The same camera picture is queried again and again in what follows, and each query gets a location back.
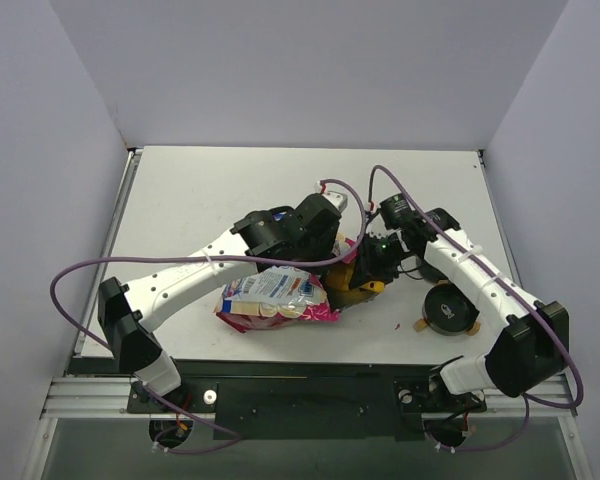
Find aluminium table edge rail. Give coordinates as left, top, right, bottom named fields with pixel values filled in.
left=81, top=147, right=144, bottom=330

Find aluminium front frame rail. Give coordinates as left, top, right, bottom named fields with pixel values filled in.
left=41, top=375, right=576, bottom=419

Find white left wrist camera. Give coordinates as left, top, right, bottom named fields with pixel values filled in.
left=315, top=181, right=348, bottom=213

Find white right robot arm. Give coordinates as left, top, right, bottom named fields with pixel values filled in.
left=351, top=194, right=569, bottom=409

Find black paw print bowl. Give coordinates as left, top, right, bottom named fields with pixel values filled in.
left=418, top=259, right=448, bottom=284

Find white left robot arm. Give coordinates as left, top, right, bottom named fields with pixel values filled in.
left=97, top=191, right=347, bottom=412

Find yellow plastic scoop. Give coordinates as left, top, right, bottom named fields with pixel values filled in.
left=321, top=261, right=385, bottom=310

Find pink pet food bag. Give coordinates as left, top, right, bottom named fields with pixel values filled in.
left=214, top=266, right=340, bottom=333

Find black mounting base plate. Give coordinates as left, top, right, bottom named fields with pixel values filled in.
left=127, top=359, right=489, bottom=444

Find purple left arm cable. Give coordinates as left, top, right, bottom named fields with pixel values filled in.
left=48, top=177, right=369, bottom=351

